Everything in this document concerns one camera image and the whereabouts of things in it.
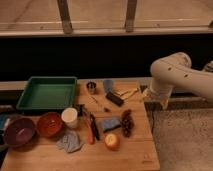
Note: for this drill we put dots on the purple bowl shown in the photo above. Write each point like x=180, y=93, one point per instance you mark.
x=19, y=132

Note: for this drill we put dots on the yellow banana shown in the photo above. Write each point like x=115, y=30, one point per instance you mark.
x=128, y=93

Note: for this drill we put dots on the white paper cup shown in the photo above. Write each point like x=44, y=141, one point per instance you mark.
x=70, y=117

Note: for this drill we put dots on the red handled tool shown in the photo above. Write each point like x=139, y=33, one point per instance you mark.
x=89, y=129

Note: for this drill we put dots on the black rectangular block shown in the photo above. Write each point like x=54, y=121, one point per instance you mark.
x=114, y=99

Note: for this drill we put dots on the blue sponge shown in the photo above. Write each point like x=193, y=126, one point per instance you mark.
x=110, y=124

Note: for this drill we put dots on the orange bowl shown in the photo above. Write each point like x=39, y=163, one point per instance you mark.
x=49, y=124

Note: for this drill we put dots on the thin wooden brush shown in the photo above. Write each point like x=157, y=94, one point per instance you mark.
x=105, y=109

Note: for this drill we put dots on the dark grape bunch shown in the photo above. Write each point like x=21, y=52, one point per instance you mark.
x=127, y=123

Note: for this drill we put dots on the blue cup at back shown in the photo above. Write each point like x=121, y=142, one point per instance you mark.
x=108, y=85

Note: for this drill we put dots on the grey crumpled cloth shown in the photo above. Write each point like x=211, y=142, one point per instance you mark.
x=70, y=142

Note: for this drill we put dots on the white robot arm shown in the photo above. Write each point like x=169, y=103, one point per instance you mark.
x=175, y=71

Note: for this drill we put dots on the black handled tool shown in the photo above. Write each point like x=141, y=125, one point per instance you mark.
x=94, y=127

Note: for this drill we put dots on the red yellow apple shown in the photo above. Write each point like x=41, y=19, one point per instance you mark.
x=112, y=141

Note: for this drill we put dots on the small metal cup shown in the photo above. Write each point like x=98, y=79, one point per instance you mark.
x=91, y=87

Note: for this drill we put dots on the green plastic tray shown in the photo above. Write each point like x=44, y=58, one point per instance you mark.
x=48, y=93

